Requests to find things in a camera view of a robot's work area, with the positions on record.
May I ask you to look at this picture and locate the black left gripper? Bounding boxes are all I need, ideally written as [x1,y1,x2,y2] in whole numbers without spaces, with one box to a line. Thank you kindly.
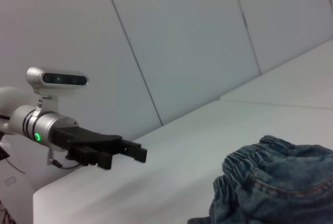
[52,127,148,170]

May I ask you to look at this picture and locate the blue denim shorts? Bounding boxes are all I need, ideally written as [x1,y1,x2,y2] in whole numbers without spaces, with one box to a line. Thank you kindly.
[187,134,333,224]

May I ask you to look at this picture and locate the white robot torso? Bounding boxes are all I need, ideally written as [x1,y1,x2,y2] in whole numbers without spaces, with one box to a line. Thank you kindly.
[0,130,36,224]

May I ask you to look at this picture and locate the thin grey left gripper cable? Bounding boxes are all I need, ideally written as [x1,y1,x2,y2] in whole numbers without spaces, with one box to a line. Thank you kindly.
[47,150,82,170]

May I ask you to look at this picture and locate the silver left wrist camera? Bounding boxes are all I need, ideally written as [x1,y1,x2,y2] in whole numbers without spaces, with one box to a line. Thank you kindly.
[25,67,89,114]

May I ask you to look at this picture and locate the thin red brown cable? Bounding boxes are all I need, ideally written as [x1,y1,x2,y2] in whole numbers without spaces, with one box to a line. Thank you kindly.
[0,153,27,175]

